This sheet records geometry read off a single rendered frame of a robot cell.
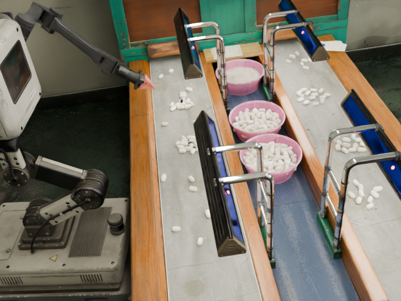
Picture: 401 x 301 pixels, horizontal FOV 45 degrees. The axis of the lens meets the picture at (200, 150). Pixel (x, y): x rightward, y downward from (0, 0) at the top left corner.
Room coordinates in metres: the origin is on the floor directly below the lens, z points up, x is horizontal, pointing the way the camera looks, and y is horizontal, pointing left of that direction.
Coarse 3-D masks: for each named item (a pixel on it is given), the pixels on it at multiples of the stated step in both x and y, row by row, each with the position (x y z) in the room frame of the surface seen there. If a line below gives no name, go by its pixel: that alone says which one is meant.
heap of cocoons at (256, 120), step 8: (240, 112) 1.95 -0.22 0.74; (248, 112) 1.96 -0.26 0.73; (256, 112) 1.93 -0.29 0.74; (264, 112) 1.95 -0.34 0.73; (272, 112) 1.92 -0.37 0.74; (240, 120) 1.89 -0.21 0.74; (248, 120) 1.88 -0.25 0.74; (256, 120) 1.87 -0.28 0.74; (264, 120) 1.87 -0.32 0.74; (272, 120) 1.87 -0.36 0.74; (280, 120) 1.86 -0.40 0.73; (240, 128) 1.82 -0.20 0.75; (248, 128) 1.82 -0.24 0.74; (256, 128) 1.82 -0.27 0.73; (264, 128) 1.80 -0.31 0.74; (272, 128) 1.79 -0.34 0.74
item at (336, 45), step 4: (324, 44) 2.49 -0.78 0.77; (328, 44) 2.49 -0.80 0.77; (332, 44) 2.49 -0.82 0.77; (336, 44) 2.48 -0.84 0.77; (340, 44) 2.48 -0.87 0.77; (344, 44) 2.48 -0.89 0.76; (328, 48) 2.44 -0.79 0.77; (332, 48) 2.44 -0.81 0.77; (336, 48) 2.43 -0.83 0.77; (340, 48) 2.43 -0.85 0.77; (344, 48) 2.42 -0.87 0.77
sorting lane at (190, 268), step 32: (160, 64) 2.53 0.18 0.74; (160, 96) 2.19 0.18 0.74; (192, 96) 2.15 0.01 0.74; (160, 128) 1.90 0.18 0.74; (192, 128) 1.87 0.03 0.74; (160, 160) 1.66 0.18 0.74; (192, 160) 1.63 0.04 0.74; (224, 160) 1.61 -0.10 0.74; (160, 192) 1.45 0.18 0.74; (192, 192) 1.43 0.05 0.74; (192, 224) 1.26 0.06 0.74; (192, 256) 1.10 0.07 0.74; (192, 288) 0.97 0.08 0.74; (224, 288) 0.95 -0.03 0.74; (256, 288) 0.94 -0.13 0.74
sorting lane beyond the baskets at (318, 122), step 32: (288, 64) 2.36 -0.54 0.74; (320, 64) 2.32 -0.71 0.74; (288, 96) 2.05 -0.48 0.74; (320, 128) 1.75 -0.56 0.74; (320, 160) 1.54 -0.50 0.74; (384, 192) 1.31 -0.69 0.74; (352, 224) 1.17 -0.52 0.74; (384, 224) 1.15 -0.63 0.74; (384, 256) 1.01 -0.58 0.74; (384, 288) 0.89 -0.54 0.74
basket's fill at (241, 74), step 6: (228, 72) 2.36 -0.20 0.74; (234, 72) 2.36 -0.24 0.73; (240, 72) 2.35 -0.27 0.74; (246, 72) 2.34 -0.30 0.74; (252, 72) 2.34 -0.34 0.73; (228, 78) 2.30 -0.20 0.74; (234, 78) 2.29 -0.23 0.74; (240, 78) 2.28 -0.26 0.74; (246, 78) 2.28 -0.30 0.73; (252, 78) 2.27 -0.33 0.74
